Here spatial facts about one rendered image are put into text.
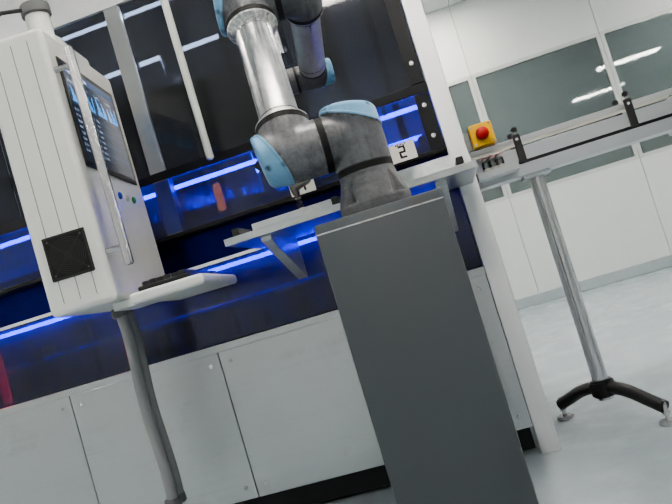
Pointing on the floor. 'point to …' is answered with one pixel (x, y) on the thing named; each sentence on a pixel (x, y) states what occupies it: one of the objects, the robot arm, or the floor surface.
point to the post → (482, 229)
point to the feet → (613, 395)
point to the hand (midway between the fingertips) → (295, 195)
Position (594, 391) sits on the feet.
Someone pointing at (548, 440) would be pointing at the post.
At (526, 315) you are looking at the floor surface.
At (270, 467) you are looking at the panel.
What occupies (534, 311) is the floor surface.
